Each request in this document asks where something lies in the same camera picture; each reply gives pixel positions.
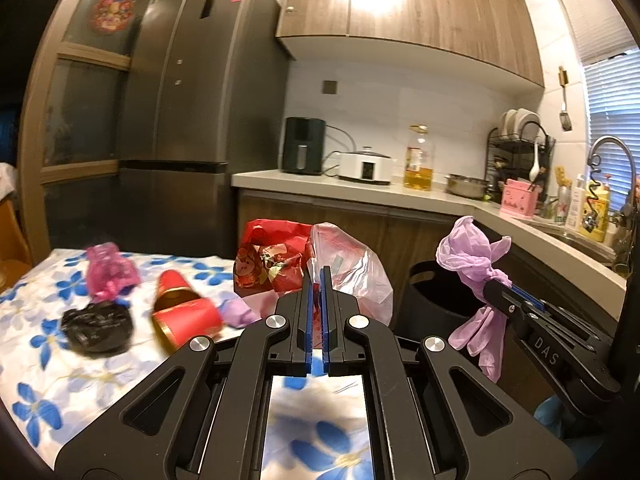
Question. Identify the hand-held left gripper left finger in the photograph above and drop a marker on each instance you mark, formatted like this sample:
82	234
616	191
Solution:
311	310

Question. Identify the black trash bin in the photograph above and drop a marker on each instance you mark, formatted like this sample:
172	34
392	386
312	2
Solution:
435	300

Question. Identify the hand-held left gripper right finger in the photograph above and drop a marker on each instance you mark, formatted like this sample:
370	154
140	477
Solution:
325	310

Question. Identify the window blind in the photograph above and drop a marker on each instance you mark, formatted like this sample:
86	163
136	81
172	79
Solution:
610	95

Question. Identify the kitchen counter with wooden cabinets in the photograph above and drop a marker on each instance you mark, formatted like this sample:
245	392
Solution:
350	187

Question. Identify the white bottle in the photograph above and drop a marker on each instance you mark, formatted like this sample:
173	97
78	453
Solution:
575	200

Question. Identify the hanging metal spatula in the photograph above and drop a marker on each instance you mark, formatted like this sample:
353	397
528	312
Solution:
565	121

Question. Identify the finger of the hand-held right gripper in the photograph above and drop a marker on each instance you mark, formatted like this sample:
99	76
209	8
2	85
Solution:
510	307
530	297

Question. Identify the pink utensil basket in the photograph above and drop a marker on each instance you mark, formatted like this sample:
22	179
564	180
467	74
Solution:
517	202

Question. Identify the stack of white dishes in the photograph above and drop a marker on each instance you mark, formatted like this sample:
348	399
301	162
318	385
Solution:
522	122

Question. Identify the steel kitchen faucet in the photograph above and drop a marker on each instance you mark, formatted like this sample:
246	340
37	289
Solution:
607	141

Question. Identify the steel bowl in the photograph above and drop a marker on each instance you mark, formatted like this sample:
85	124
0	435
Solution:
467	187

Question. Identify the large red printed plastic bag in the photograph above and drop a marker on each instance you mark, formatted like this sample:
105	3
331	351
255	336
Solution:
270	260

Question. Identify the polka dot cloth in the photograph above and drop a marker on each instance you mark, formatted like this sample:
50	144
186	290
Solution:
6	180

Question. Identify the white plastic spoon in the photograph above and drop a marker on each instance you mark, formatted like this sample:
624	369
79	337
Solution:
535	167

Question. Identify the white electric cooker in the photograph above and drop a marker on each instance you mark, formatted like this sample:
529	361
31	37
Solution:
365	167

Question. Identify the yellow detergent bottle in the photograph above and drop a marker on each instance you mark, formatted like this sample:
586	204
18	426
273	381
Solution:
602	205

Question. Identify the cooking oil bottle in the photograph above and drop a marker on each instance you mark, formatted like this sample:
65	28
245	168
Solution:
419	177

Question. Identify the grey refrigerator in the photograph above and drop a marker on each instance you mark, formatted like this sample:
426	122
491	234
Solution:
200	110

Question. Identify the wooden glass panel door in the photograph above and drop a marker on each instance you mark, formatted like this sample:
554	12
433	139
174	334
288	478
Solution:
80	55

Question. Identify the pink plastic bag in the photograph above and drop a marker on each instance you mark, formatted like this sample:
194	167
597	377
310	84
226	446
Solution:
107	270

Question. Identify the wooden wall cabinet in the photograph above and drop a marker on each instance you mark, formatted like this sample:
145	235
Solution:
450	25

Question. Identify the dark wall outlet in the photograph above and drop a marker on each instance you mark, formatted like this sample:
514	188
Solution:
328	87

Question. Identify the blue floral tablecloth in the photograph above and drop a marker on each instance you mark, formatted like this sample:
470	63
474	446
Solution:
50	360

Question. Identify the red paper cup back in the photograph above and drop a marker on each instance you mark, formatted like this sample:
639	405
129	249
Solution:
175	285

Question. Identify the red flower door decal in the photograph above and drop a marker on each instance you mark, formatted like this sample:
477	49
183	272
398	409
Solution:
112	10

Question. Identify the red paper cup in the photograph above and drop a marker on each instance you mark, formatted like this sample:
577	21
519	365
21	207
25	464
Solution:
175	285
190	320

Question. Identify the black air fryer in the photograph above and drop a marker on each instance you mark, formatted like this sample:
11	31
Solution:
302	145

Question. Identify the orange chair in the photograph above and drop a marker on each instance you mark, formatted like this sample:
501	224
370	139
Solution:
12	240

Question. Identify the steel sink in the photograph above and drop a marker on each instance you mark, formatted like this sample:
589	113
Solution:
585	245

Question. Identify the black dish rack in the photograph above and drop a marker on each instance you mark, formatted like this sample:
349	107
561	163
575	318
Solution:
500	160

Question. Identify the red paper cup front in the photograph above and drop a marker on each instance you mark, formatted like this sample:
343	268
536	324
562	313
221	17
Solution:
190	320

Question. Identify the black plastic bag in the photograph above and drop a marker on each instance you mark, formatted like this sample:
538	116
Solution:
97	330

